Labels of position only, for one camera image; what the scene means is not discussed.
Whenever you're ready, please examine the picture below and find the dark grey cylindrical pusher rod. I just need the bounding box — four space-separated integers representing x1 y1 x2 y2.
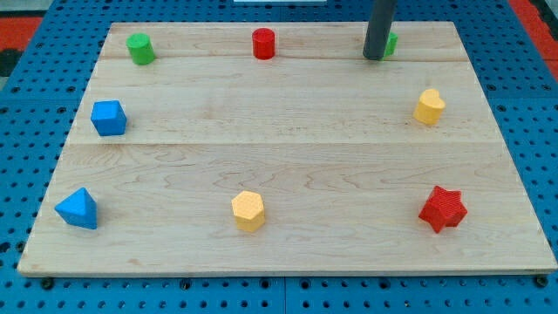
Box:
363 0 397 60

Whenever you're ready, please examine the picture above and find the green block behind rod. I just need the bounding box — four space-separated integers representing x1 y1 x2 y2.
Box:
384 32 398 58

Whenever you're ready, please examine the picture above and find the yellow heart block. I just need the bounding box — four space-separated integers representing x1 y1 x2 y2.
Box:
412 89 446 126

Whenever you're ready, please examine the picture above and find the red cylinder block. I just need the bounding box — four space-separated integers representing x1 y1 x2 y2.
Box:
252 28 276 60

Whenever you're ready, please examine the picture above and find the red star block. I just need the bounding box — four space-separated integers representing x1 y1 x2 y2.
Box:
418 186 468 233

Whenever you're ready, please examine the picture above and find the light wooden board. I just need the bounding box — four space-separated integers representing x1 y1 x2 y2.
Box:
17 22 557 278

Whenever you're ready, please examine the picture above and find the yellow hexagon block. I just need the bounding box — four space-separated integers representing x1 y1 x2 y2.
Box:
231 191 265 232

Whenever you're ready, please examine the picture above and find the green cylinder block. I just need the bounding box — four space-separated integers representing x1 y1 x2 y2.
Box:
126 33 155 65

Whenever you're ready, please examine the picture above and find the blue cube block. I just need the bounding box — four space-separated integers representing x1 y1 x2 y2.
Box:
91 99 127 136

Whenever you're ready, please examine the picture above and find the blue triangle block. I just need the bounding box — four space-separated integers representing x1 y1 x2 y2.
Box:
55 188 98 229

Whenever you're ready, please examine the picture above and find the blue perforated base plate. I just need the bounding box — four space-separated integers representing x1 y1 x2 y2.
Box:
1 1 557 313

